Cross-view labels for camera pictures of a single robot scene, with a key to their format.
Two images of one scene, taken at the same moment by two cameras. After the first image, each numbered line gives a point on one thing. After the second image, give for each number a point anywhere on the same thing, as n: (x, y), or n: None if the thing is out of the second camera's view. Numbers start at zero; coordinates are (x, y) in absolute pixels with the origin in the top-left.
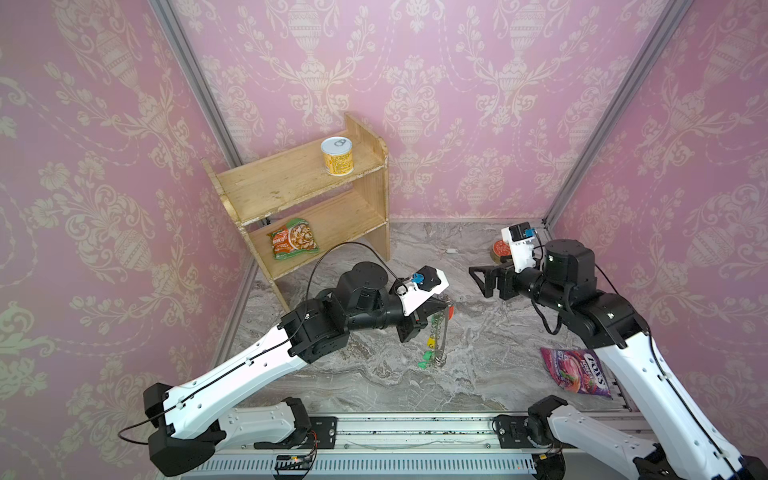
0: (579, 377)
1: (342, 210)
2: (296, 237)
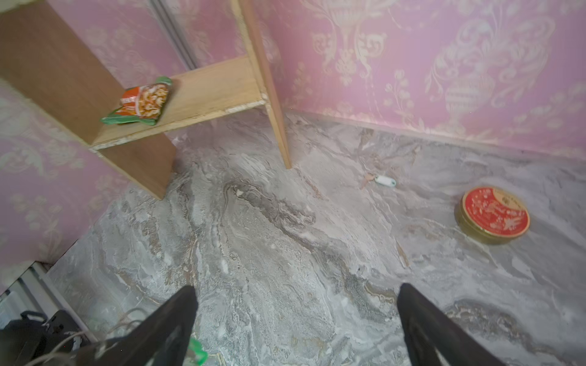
0: None
1: (42, 55)
2: (140, 104)
